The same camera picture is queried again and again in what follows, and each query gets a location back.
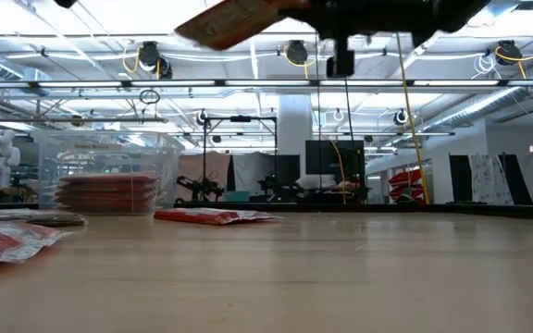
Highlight white patterned cloth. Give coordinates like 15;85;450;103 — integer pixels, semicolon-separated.
469;154;503;204

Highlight red stacked bins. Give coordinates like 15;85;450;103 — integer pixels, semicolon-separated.
389;168;423;203

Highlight small teal box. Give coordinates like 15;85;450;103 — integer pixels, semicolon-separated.
223;190;252;203

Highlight yellow hanging cable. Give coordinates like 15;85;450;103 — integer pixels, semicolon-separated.
394;31;430;204

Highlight black partition panel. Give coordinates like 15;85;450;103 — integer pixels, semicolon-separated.
449;154;474;204

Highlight clear plastic bin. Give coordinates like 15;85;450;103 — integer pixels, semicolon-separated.
29;129;187;216

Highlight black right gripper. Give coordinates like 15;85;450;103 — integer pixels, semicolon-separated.
280;0;434;79

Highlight distant black robot station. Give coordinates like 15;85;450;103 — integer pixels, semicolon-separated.
173;115;304;204

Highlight black monitor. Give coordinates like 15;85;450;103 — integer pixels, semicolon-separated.
305;140;366;177

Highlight pink backdrop cloth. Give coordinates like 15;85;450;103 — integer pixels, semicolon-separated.
177;151;231;201

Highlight black ceiling cord reel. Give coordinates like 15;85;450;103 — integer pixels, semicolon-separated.
495;39;525;66
137;40;174;80
286;39;309;66

